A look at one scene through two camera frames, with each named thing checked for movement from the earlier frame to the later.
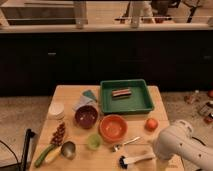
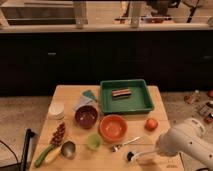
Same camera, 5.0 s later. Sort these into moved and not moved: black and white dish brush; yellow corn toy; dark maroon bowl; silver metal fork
Moved: black and white dish brush
Not moved: yellow corn toy; dark maroon bowl; silver metal fork
